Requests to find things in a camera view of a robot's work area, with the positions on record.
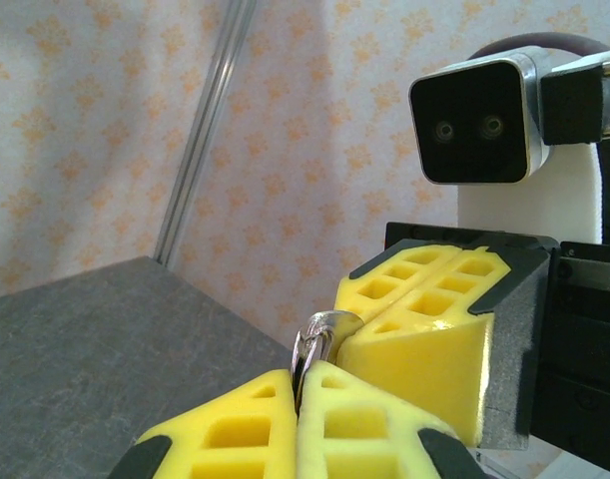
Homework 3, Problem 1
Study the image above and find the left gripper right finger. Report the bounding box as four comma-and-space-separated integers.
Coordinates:
297, 359, 490, 479

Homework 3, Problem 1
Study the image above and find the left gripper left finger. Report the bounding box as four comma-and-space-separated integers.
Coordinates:
107, 368, 299, 479

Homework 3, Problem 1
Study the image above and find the right aluminium frame post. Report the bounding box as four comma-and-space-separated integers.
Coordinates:
152, 0, 259, 266

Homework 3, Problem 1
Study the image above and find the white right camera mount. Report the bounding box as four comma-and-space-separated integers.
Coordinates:
456, 47, 610, 245

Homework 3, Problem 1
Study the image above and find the silver keyring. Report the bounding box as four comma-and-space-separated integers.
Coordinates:
290, 308, 365, 416

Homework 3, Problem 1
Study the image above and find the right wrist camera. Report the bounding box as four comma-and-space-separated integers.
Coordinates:
408, 45, 553, 187

